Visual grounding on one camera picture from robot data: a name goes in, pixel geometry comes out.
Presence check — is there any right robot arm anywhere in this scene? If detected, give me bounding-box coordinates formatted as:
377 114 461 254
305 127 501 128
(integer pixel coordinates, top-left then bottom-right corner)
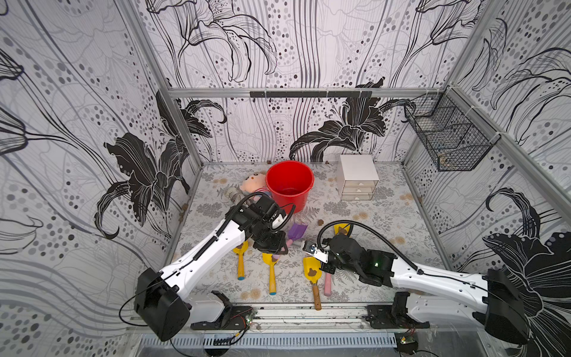
304 234 531 345

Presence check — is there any plush doll toy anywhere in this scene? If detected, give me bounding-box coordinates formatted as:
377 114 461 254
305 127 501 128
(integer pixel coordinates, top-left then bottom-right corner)
224 173 271 205

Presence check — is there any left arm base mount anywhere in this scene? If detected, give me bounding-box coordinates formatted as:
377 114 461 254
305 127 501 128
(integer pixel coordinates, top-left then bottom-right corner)
190 306 254 331

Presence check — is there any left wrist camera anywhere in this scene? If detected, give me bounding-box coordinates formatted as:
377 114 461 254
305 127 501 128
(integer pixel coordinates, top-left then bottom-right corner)
272 214 287 230

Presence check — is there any yellow trowel blue tip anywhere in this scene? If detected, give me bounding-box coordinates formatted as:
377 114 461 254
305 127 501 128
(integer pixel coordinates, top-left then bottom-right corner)
263 253 279 295

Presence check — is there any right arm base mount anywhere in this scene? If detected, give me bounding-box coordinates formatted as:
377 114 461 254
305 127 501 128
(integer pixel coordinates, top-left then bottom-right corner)
365 305 431 330

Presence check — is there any yellow trowel right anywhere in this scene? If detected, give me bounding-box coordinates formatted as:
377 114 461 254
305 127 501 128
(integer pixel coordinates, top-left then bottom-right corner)
334 223 353 237

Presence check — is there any yellow trowel wooden handle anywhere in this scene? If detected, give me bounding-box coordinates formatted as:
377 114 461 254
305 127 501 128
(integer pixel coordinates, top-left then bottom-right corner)
303 257 322 311

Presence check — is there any white mini drawer cabinet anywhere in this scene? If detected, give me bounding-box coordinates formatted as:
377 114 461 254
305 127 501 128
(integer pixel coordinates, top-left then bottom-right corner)
337 155 379 201

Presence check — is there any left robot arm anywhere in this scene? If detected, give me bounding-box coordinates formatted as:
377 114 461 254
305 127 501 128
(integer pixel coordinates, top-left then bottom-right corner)
134 193 296 342

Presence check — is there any red plastic bucket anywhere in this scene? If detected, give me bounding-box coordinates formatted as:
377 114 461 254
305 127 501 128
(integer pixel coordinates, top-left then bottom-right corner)
266 161 315 213

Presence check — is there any black wire wall basket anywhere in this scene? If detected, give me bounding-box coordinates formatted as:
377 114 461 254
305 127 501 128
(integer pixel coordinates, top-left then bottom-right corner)
404 92 501 172

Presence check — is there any purple trowel pink handle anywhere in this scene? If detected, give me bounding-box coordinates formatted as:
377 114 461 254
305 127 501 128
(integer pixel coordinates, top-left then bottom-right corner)
272 223 308 262
324 273 332 297

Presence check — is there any yellow trowel far left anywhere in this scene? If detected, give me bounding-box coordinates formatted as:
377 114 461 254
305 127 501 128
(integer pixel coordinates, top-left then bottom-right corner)
233 241 249 281

